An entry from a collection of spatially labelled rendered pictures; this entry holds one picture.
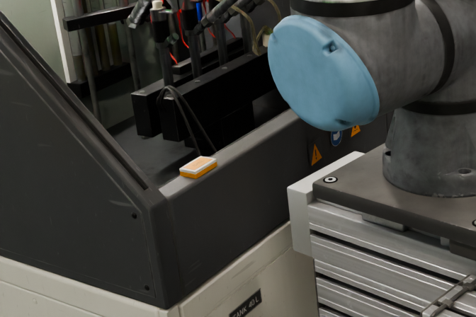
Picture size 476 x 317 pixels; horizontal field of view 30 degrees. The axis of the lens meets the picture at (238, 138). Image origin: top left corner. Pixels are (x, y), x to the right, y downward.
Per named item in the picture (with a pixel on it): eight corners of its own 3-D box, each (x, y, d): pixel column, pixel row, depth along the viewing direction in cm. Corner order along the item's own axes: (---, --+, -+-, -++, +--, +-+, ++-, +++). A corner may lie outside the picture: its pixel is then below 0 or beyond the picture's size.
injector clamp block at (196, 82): (184, 179, 157) (172, 98, 151) (142, 170, 163) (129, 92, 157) (290, 114, 181) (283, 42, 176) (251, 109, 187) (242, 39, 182)
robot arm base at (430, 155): (549, 158, 98) (550, 73, 95) (474, 210, 89) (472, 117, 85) (433, 133, 109) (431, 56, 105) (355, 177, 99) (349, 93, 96)
